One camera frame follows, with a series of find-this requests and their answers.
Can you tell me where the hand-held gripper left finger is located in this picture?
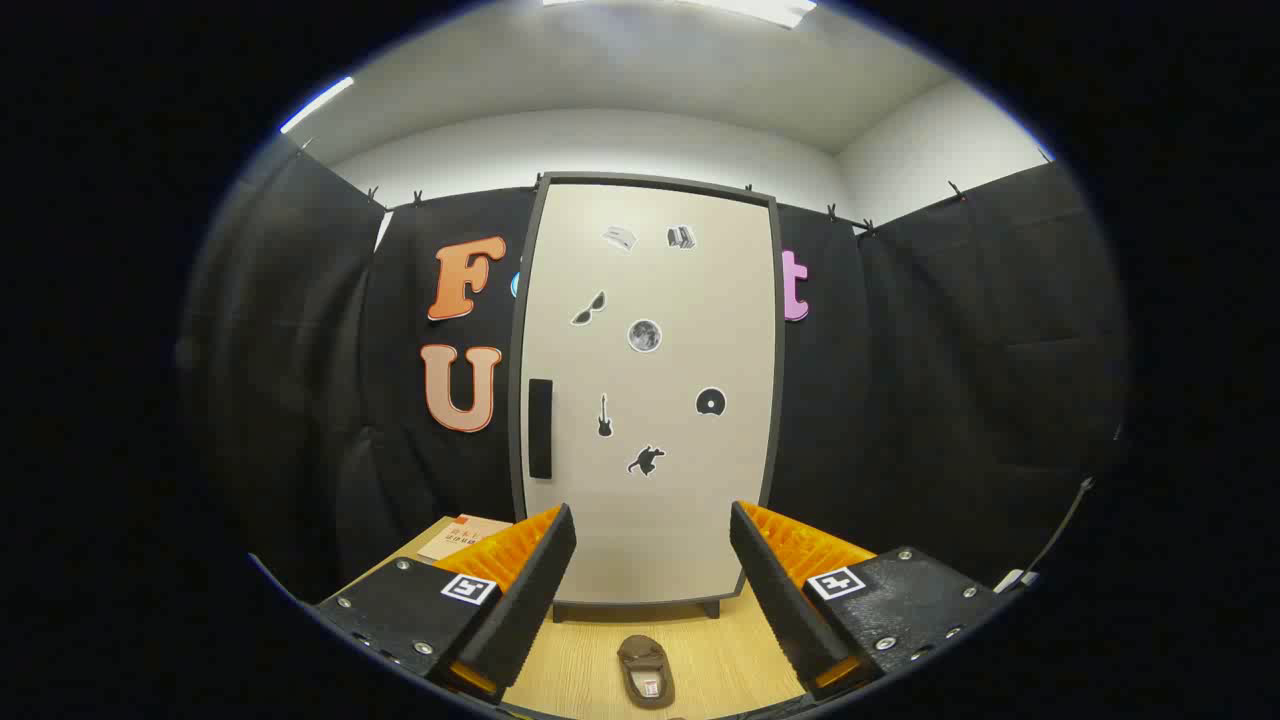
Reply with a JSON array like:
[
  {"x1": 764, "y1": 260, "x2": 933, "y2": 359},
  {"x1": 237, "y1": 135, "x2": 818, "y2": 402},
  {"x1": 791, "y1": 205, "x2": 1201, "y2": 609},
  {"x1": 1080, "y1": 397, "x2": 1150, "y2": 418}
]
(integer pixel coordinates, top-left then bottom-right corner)
[{"x1": 313, "y1": 503, "x2": 578, "y2": 701}]

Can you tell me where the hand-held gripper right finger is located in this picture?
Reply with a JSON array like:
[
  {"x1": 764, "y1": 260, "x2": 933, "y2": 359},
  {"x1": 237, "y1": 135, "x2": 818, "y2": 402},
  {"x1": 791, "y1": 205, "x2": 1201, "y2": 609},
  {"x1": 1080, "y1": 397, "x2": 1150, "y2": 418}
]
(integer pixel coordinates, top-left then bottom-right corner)
[{"x1": 729, "y1": 501, "x2": 1001, "y2": 701}]

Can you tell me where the brown fuzzy shoe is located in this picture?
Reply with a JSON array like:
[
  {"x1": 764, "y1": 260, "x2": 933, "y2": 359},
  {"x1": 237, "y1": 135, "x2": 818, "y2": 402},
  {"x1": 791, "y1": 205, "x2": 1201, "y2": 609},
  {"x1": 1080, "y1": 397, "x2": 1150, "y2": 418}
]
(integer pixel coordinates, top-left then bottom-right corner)
[{"x1": 617, "y1": 634, "x2": 677, "y2": 710}]

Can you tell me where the white shoe cabinet door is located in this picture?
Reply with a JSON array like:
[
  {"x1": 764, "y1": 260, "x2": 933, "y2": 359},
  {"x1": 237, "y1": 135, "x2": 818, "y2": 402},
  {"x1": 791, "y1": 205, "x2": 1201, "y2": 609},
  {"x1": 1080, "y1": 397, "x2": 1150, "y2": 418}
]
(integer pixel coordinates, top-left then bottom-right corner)
[{"x1": 521, "y1": 182, "x2": 779, "y2": 605}]

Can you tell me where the dark grey shoe cabinet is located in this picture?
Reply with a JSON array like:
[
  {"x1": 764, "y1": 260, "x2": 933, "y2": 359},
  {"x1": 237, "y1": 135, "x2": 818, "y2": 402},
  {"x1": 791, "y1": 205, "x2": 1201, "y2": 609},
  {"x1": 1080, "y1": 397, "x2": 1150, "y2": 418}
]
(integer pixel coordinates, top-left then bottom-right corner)
[{"x1": 510, "y1": 172, "x2": 786, "y2": 621}]

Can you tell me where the black backdrop cloth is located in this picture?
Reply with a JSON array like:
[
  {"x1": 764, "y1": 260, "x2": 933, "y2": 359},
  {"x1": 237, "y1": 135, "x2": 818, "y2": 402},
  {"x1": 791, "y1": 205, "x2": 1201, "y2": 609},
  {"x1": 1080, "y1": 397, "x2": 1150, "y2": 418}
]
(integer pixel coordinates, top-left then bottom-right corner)
[{"x1": 180, "y1": 140, "x2": 1131, "y2": 611}]

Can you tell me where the ceiling light strip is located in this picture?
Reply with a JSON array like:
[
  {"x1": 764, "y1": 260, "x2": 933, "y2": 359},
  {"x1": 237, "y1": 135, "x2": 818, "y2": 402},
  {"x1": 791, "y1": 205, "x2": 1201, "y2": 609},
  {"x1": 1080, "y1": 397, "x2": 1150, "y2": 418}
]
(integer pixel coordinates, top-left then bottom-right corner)
[
  {"x1": 280, "y1": 76, "x2": 355, "y2": 135},
  {"x1": 543, "y1": 0, "x2": 818, "y2": 29}
]

